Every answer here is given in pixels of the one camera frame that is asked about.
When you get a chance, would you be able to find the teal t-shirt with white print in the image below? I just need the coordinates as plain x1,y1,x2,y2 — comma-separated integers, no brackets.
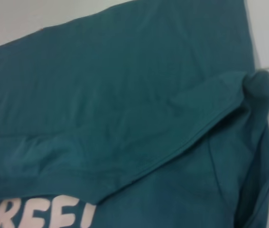
0,0,269,228

